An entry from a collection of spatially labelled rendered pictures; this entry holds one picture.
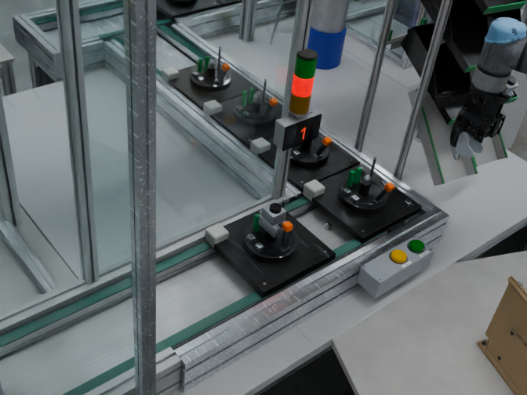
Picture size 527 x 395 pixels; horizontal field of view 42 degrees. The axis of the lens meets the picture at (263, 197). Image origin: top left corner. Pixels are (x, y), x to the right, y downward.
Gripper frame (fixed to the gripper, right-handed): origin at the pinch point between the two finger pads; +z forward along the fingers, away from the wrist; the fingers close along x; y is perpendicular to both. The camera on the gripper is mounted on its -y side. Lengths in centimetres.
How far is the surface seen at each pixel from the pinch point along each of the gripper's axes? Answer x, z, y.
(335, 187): -8.6, 26.2, -27.7
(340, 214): -15.4, 26.2, -18.4
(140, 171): -89, -32, 2
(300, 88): -26.1, -10.3, -30.3
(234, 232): -44, 26, -28
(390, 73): 73, 37, -78
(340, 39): 55, 25, -92
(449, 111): 18.4, 2.8, -15.9
